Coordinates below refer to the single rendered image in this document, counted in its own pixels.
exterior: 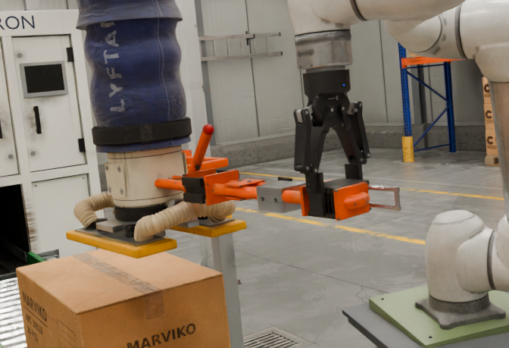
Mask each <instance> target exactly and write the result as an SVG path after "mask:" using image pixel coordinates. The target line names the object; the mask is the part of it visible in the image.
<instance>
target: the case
mask: <svg viewBox="0 0 509 348"><path fill-rule="evenodd" d="M16 273H17V283H18V289H19V294H20V304H21V311H22V316H23V326H24V332H25V338H26V343H27V348H231V345H230V331H229V324H228V317H227V309H226V296H225V288H224V281H223V273H220V272H219V271H215V270H212V269H210V268H206V267H204V266H202V265H198V264H195V263H194V262H190V261H187V260H185V259H181V258H179V257H177V256H173V255H171V254H169V253H166V252H160V253H157V254H154V255H151V256H146V257H143V258H140V259H135V258H132V257H129V256H125V255H121V254H119V253H115V252H111V251H107V250H105V249H97V250H94V251H90V252H84V253H80V254H76V255H73V256H67V257H63V258H59V259H53V260H50V261H46V262H40V263H36V264H32V265H26V266H23V267H19V268H16Z"/></svg>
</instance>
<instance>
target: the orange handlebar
mask: <svg viewBox="0 0 509 348"><path fill-rule="evenodd" d="M192 159H193V156H186V164H187V171H189V167H190V165H191V162H192ZM227 165H228V159H227V158H214V157H204V160H203V162H202V164H201V168H200V171H203V170H207V169H211V168H216V169H217V168H224V167H226V166H227ZM181 177H182V176H177V175H174V176H172V178H173V179H181ZM264 181H265V180H259V179H244V180H230V181H229V182H228V183H225V184H219V183H215V184H214V185H213V186H212V188H211V192H212V193H213V194H214V195H221V196H227V197H226V199H231V200H238V201H243V200H246V199H258V198H257V190H256V186H259V185H262V184H266V183H262V182H264ZM155 186H156V187H157V188H161V189H168V190H180V191H184V189H183V185H182V181H181V180H171V179H162V178H159V179H157V180H156V181H155ZM281 198H282V199H283V201H284V202H286V203H293V204H299V205H301V197H300V190H299V191H293V190H286V191H284V192H283V194H282V197H281ZM369 201H370V196H369V195H368V194H367V193H365V192H361V193H359V194H356V195H350V196H347V197H346V198H345V201H344V205H345V207H346V208H347V209H355V208H362V207H364V206H366V205H367V204H368V203H369Z"/></svg>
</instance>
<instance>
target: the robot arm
mask: <svg viewBox="0 0 509 348"><path fill-rule="evenodd" d="M286 2H287V8H288V13H289V19H290V21H291V23H292V27H293V30H294V34H295V47H296V56H297V65H298V69H299V70H306V74H302V75H303V84H304V94H305V95H306V96H307V97H308V104H307V107H306V108H303V109H295V110H294V111H293V114H294V118H295V159H294V170H295V171H299V172H300V173H301V174H304V175H305V181H306V190H307V193H308V195H309V204H310V213H311V215H318V216H325V215H326V202H325V192H324V183H323V172H318V170H319V166H320V160H321V156H322V152H323V146H324V142H325V138H326V134H327V133H328V132H329V129H330V128H333V129H334V130H335V131H336V133H337V135H338V138H339V141H340V143H341V144H342V148H343V150H344V152H345V155H346V157H347V159H348V162H349V163H347V164H345V177H346V179H357V180H363V173H362V165H365V164H366V163H367V160H366V158H370V150H369V146H368V141H367V135H366V131H365V127H364V120H363V117H362V108H363V104H362V102H350V101H349V99H348V96H347V92H349V91H350V89H351V84H350V74H349V69H346V70H345V66H346V65H351V64H352V62H353V58H352V48H351V25H354V24H358V23H360V22H364V21H368V20H384V26H385V28H386V31H387V32H388V33H389V35H390V36H392V37H393V38H394V39H396V40H397V41H398V42H399V43H400V44H401V45H402V46H403V47H404V48H405V49H407V50H409V51H410V52H412V53H414V54H415V55H419V56H423V57H426V58H447V59H475V61H476V63H477V65H478V67H479V69H480V71H481V73H482V75H483V76H484V77H485V78H486V79H487V80H488V81H489V92H490V97H491V103H492V114H493V120H494V125H495V136H496V143H497V148H498V159H499V164H500V171H501V182H502V187H503V193H504V204H505V210H506V215H505V216H504V217H503V218H502V219H501V220H500V221H499V223H498V230H493V229H490V228H488V227H484V223H483V220H482V219H481V218H479V217H478V216H477V215H475V214H473V213H471V212H468V211H465V210H454V211H448V212H443V213H441V214H439V215H437V216H436V217H435V219H434V220H433V222H432V224H431V226H430V228H429V230H428V233H427V235H426V242H425V267H426V279H427V283H428V288H429V298H426V299H419V300H417V301H416V307H417V308H418V309H422V310H423V311H424V312H425V313H426V314H427V315H429V316H430V317H431V318H432V319H433V320H434V321H436V322H437V323H438V324H439V327H440V328H441V329H443V330H450V329H452V328H456V327H459V326H463V325H466V324H473V323H477V322H481V321H488V320H492V319H502V318H506V311H505V310H503V309H501V308H498V307H497V306H495V305H494V304H492V303H491V302H490V301H489V293H488V291H491V290H499V291H504V292H508V293H509V0H286ZM361 150H363V152H362V151H361ZM311 164H312V166H311Z"/></svg>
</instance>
